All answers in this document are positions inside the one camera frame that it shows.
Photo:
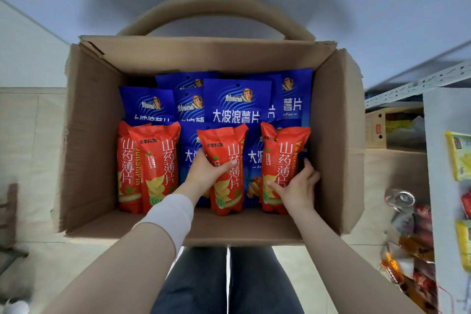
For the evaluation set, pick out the person's right hand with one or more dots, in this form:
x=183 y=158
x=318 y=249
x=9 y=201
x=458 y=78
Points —
x=300 y=192

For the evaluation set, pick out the person's left hand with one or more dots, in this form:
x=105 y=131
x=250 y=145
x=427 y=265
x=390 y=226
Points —
x=198 y=174

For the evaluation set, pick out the person's right thumb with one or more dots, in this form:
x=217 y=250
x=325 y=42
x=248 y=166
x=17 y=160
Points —
x=278 y=187

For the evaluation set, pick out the person's left thumb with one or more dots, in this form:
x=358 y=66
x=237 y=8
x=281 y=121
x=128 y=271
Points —
x=226 y=167

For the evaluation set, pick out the red chip packet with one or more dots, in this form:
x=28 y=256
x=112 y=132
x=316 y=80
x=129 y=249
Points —
x=124 y=174
x=158 y=163
x=230 y=140
x=285 y=148

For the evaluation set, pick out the person's right forearm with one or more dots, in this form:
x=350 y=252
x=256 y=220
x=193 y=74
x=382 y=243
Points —
x=342 y=269

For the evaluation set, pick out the person's left forearm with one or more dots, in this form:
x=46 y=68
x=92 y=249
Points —
x=147 y=247

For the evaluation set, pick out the stack of blue snack bags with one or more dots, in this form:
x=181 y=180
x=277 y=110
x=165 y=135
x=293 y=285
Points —
x=235 y=104

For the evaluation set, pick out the person's right leg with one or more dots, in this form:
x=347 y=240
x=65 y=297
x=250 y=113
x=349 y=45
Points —
x=261 y=280

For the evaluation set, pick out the person's leg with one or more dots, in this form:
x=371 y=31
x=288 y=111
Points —
x=261 y=280
x=195 y=280

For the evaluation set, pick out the small cardboard carton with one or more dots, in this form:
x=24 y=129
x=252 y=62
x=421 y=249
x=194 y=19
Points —
x=375 y=128

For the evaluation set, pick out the person's left leg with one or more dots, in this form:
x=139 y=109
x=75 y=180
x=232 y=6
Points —
x=195 y=280

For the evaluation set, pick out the silver drink can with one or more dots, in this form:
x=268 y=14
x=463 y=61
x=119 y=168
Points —
x=400 y=199

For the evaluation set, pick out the large open cardboard box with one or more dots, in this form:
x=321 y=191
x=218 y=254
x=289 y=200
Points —
x=95 y=148

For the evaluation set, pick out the orange shiny snack packet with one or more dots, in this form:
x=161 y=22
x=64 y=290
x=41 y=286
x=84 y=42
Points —
x=392 y=267

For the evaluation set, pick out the clear plastic bag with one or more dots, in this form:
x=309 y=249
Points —
x=410 y=133

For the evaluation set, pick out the pile of mixed snack packs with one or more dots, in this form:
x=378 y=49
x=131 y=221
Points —
x=419 y=236

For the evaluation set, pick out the white shelf upright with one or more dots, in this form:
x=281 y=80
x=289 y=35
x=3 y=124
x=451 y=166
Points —
x=439 y=196

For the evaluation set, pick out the tan curved backrest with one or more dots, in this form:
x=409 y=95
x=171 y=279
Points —
x=213 y=0

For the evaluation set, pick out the yellow snack packet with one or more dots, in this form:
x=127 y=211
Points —
x=464 y=247
x=460 y=155

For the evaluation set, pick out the small red hanging packet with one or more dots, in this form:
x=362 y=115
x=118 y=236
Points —
x=466 y=204

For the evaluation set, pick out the dark chair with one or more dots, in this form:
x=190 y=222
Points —
x=9 y=221

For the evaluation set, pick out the white rounded object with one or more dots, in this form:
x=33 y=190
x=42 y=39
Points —
x=14 y=307

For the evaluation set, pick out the white metal shelf rail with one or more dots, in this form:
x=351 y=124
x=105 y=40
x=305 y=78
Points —
x=423 y=83

